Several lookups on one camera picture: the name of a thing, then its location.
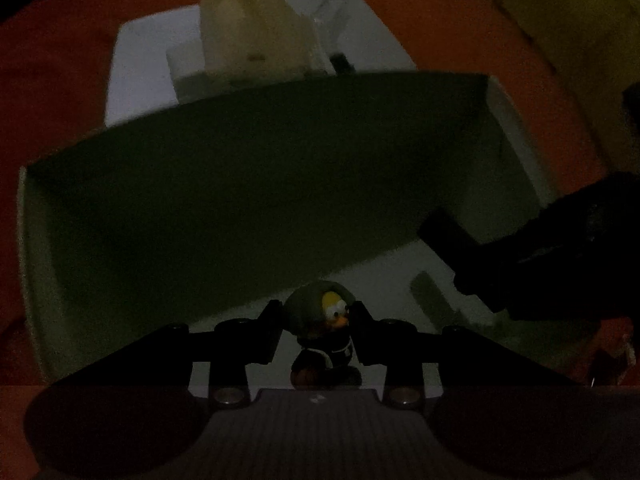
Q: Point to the yellowish cloth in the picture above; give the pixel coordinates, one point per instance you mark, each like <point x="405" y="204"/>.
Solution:
<point x="575" y="35"/>

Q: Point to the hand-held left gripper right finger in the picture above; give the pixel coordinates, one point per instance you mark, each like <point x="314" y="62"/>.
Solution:
<point x="357" y="327"/>

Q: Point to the white cardboard box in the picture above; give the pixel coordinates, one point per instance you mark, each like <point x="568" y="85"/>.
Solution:
<point x="250" y="185"/>

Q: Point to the crumpled whitish bag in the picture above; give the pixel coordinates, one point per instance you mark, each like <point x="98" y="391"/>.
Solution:
<point x="240" y="25"/>

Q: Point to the hooded toy figure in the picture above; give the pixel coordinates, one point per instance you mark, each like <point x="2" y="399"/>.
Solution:
<point x="327" y="305"/>

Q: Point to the small white box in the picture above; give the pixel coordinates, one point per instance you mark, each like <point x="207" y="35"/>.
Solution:
<point x="187" y="72"/>

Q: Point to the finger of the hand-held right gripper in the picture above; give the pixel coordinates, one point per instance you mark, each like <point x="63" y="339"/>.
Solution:
<point x="487" y="287"/>
<point x="442" y="232"/>

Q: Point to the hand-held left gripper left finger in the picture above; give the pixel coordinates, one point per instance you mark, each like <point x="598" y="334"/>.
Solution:
<point x="274" y="322"/>

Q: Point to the small black box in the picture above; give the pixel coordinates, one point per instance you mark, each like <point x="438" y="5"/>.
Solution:
<point x="340" y="62"/>

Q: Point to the white box lid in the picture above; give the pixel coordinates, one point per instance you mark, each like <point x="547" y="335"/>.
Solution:
<point x="140" y="70"/>

